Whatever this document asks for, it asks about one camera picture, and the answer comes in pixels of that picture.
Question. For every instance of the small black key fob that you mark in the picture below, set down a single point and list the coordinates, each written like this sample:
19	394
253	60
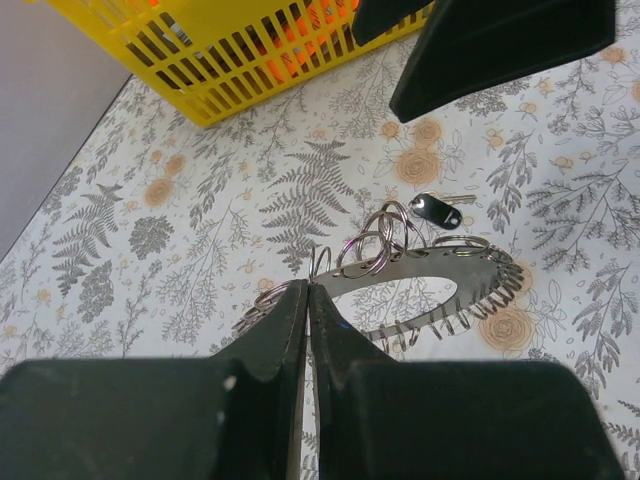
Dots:
440	211

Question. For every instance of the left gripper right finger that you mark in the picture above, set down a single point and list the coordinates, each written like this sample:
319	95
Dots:
378	418

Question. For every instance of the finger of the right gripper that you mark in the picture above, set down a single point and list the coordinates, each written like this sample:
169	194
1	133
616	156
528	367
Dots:
468	46
375	17

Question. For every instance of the yellow plastic basket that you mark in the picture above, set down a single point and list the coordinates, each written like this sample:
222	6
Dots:
212	59

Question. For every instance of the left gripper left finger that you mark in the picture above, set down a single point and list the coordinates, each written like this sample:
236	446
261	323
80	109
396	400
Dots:
235	415

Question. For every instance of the metal disc keyring holder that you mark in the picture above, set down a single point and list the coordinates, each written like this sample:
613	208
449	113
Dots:
404	277

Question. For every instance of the floral table mat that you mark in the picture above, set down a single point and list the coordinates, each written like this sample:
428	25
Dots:
160	235

